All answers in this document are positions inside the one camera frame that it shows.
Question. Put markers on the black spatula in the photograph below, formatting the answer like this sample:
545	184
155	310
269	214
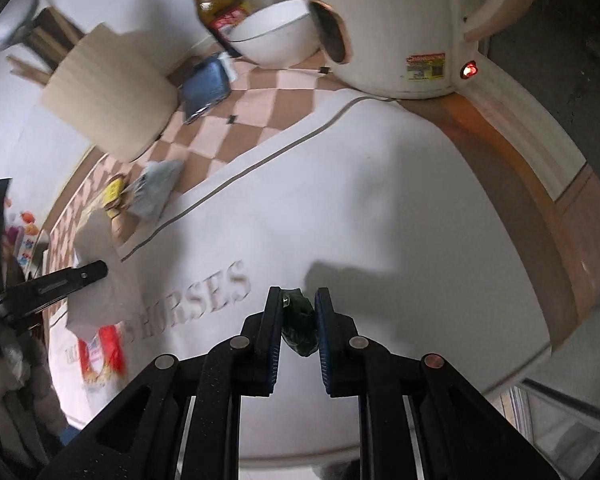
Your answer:
16	20

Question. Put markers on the dark blue smartphone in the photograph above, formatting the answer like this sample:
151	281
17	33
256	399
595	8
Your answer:
205	86

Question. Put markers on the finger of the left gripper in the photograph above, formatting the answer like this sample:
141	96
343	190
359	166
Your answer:
20	303

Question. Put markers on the grey foil sachet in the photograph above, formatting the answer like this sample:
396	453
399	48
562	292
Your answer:
152	189

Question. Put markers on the pink white electric kettle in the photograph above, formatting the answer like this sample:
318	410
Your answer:
408	49

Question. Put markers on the checkered white tablecloth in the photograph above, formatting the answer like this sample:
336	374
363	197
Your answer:
437	225

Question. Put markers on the white ceramic bowl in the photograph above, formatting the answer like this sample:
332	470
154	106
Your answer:
278	36

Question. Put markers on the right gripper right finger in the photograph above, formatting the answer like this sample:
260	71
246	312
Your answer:
351	364

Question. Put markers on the beige utensil holder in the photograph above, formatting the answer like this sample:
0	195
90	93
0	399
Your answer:
109	94

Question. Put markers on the green wrapper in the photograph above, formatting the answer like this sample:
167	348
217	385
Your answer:
299	328

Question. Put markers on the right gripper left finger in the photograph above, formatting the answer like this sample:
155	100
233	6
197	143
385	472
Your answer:
246	364

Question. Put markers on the red white sugar bag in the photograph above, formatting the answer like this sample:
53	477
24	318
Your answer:
102	359

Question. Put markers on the wooden chopsticks bundle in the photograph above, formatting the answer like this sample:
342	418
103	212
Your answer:
50	36

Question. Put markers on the yellow brown seasoning box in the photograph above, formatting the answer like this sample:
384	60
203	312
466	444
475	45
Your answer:
114	197

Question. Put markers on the colourful wall sticker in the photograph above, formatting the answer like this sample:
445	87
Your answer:
21	233

